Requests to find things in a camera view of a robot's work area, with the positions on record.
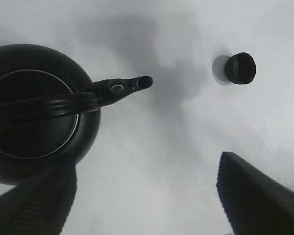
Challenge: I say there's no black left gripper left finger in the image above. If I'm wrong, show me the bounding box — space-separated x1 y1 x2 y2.
0 158 77 235

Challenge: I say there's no small black teacup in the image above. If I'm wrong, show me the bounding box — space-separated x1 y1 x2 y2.
224 52 256 85

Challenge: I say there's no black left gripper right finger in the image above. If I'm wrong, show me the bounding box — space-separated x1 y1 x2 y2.
216 152 294 235

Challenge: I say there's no black round teapot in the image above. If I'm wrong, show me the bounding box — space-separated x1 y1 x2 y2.
0 44 153 185

